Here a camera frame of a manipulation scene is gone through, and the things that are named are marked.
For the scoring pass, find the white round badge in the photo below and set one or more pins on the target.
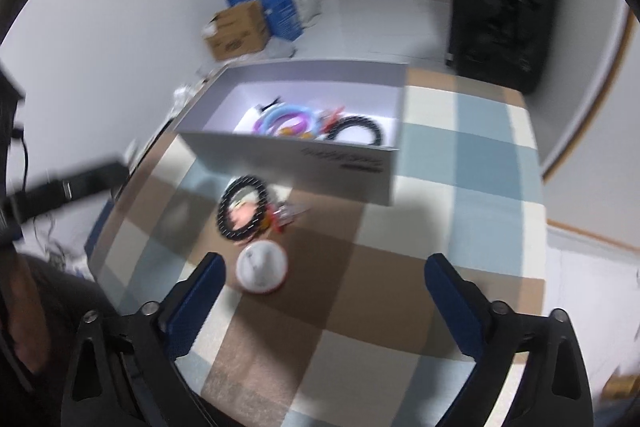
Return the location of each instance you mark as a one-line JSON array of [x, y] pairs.
[[262, 267]]

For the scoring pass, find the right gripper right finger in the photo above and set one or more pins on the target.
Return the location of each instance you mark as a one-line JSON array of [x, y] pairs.
[[554, 388]]

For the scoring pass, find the checkered table cloth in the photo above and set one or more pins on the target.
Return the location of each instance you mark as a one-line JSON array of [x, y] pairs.
[[352, 337]]

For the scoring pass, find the left hand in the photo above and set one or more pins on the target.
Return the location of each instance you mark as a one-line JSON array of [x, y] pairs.
[[27, 323]]

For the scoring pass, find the small red clear charm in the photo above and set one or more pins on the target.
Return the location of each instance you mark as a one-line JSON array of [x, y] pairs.
[[283, 214]]

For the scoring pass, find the blue cardboard box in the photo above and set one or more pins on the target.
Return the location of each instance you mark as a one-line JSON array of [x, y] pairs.
[[281, 17]]

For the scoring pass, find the brown cardboard box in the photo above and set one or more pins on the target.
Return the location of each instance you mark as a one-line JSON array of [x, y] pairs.
[[239, 30]]

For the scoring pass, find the red clear hair clip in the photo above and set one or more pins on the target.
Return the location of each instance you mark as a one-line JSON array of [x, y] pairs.
[[329, 118]]

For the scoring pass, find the grey cardboard box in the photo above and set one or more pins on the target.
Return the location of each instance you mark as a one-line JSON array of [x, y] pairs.
[[262, 119]]

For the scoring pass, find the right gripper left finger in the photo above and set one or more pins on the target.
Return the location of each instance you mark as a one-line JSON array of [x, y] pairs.
[[122, 371]]

